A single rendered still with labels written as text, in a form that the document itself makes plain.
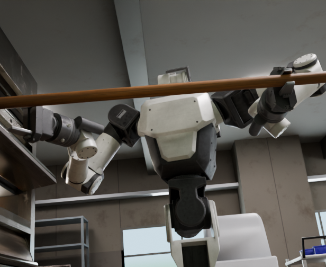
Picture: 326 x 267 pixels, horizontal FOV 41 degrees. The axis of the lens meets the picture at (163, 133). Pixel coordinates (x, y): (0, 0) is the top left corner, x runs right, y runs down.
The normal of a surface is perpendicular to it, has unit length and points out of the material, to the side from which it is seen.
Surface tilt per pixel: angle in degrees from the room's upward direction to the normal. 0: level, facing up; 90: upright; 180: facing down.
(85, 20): 180
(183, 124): 90
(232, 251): 80
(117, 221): 90
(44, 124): 90
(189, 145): 90
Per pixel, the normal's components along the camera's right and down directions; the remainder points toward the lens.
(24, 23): 0.09, 0.93
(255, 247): -0.04, -0.51
